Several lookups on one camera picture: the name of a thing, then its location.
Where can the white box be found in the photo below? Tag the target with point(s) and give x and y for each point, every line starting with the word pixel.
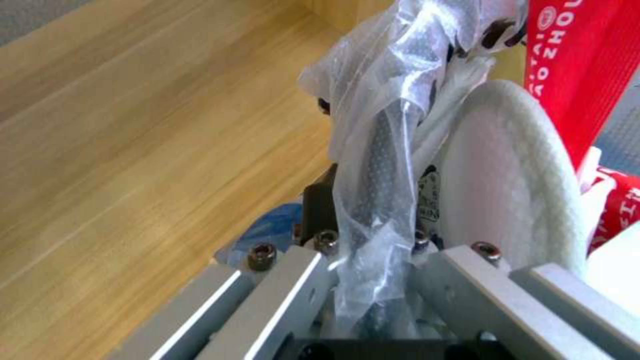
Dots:
pixel 617 270

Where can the red bag with white letters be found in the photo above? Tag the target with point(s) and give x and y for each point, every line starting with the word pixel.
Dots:
pixel 590 56

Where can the red and white package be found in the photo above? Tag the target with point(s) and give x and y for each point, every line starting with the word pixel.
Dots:
pixel 617 202

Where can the blue crumpled wrapper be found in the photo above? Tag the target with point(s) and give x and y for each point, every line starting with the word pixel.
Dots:
pixel 272 225

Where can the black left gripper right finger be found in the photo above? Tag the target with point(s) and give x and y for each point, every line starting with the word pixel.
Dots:
pixel 480 292

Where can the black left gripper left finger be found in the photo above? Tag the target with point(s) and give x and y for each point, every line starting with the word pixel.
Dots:
pixel 280 285

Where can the clear plastic bin liner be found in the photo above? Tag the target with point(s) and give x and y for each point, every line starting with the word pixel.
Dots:
pixel 370 75

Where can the white ribbed round disc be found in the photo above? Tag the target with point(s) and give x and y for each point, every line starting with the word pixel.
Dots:
pixel 500 168

